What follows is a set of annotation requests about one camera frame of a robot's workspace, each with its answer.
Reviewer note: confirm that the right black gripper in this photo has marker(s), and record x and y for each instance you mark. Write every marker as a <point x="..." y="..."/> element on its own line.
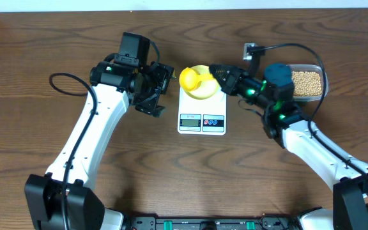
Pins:
<point x="236" y="75"/>

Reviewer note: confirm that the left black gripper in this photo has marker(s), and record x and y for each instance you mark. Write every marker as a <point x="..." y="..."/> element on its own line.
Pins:
<point x="158" y="88"/>

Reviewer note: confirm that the yellow plastic measuring scoop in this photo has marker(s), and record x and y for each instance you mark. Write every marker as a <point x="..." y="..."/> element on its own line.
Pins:
<point x="191" y="80"/>

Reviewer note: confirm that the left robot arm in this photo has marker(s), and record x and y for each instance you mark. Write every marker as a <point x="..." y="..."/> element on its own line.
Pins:
<point x="63" y="197"/>

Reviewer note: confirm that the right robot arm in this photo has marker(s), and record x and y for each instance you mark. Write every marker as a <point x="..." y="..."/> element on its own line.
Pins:
<point x="284" y="121"/>

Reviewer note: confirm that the pale yellow upturned bowl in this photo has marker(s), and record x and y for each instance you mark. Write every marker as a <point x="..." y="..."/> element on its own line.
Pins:
<point x="207" y="88"/>

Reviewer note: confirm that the white digital kitchen scale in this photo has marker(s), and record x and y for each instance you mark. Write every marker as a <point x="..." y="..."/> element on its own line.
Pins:
<point x="202" y="117"/>

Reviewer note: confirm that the soybeans in container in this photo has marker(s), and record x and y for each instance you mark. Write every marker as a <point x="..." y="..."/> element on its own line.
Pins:
<point x="307" y="83"/>

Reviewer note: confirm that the clear plastic container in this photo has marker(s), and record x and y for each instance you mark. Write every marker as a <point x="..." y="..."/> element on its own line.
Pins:
<point x="310" y="68"/>

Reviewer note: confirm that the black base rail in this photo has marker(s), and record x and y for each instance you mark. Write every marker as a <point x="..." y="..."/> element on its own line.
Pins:
<point x="256" y="223"/>

